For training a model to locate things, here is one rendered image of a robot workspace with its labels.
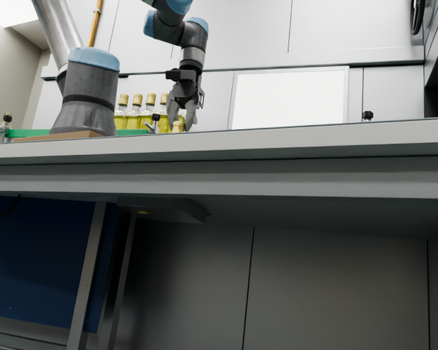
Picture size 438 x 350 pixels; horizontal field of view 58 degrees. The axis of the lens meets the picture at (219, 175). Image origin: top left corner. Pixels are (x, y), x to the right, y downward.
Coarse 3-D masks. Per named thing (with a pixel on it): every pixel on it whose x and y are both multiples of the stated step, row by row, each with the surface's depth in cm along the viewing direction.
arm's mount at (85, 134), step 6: (72, 132) 79; (78, 132) 79; (84, 132) 78; (90, 132) 78; (18, 138) 86; (24, 138) 85; (30, 138) 84; (36, 138) 83; (42, 138) 82; (48, 138) 82; (54, 138) 81; (60, 138) 80; (66, 138) 79; (72, 138) 79
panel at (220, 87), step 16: (128, 80) 169; (144, 80) 167; (160, 80) 165; (208, 80) 158; (224, 80) 156; (144, 96) 165; (160, 96) 162; (208, 96) 156; (224, 96) 154; (208, 112) 154; (224, 112) 152; (192, 128) 154; (208, 128) 152; (224, 128) 150
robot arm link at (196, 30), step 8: (192, 24) 117; (200, 24) 118; (184, 32) 116; (192, 32) 116; (200, 32) 117; (208, 32) 120; (184, 40) 117; (192, 40) 116; (200, 40) 117; (200, 48) 116
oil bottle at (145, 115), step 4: (140, 112) 145; (144, 112) 144; (148, 112) 144; (152, 112) 144; (140, 116) 144; (144, 116) 144; (148, 116) 143; (140, 120) 144; (144, 120) 143; (148, 120) 143; (136, 124) 144; (140, 124) 143; (144, 124) 143; (136, 128) 143; (140, 128) 143; (144, 128) 142; (148, 128) 142
